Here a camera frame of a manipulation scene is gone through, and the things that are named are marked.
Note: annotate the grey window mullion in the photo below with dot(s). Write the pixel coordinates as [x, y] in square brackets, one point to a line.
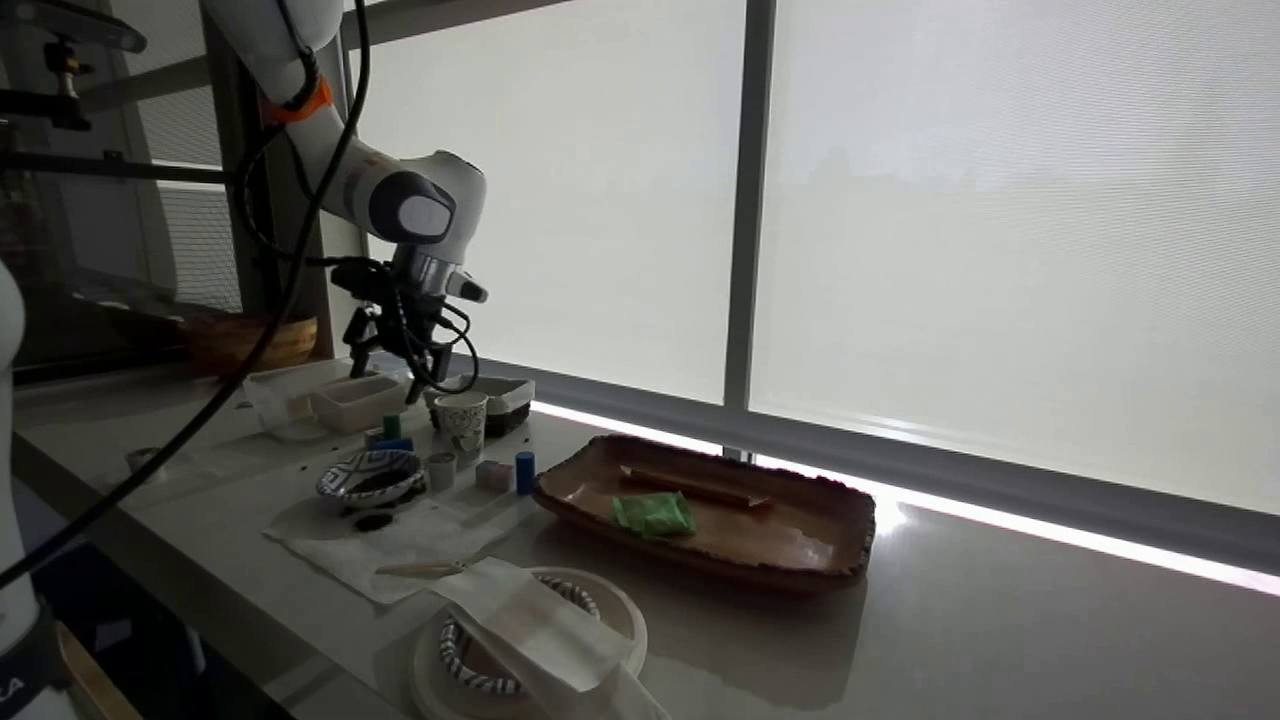
[745, 201]

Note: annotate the brown wooden tray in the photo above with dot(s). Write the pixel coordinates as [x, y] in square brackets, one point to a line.
[774, 534]

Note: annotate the white patterned paper cup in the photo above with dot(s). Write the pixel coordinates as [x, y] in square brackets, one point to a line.
[463, 425]

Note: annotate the grey rectangular food tray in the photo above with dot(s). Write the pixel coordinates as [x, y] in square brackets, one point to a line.
[509, 398]

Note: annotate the small blue bottle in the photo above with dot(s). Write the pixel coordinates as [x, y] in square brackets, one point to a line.
[527, 471]

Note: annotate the wooden plank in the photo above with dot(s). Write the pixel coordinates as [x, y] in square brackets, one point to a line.
[87, 672]

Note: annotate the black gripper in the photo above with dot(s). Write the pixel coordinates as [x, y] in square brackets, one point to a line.
[392, 303]

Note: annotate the small green peg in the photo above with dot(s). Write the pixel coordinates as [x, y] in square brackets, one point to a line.
[390, 425]

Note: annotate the green packet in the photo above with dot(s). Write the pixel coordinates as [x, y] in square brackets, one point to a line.
[655, 517]

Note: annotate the folded white napkin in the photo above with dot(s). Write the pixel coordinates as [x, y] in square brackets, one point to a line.
[534, 620]

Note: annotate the black camera on stand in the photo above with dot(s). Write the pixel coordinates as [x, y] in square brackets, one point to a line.
[61, 82]

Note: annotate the wooden bowl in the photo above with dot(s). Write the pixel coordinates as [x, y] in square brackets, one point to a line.
[225, 347]

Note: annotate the white roller blind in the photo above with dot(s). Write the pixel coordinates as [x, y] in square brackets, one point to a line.
[601, 201]
[1012, 243]

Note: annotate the brown wooden stick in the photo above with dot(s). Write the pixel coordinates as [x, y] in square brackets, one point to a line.
[694, 487]

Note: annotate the dark bean clump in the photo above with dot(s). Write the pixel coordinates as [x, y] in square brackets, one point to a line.
[375, 521]

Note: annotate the white paper towel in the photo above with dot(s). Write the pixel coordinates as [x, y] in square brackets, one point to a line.
[344, 554]

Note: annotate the white rectangular box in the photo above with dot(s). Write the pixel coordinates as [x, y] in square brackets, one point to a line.
[362, 401]

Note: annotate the tiny clear cup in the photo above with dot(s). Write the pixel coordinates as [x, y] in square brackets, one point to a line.
[440, 473]

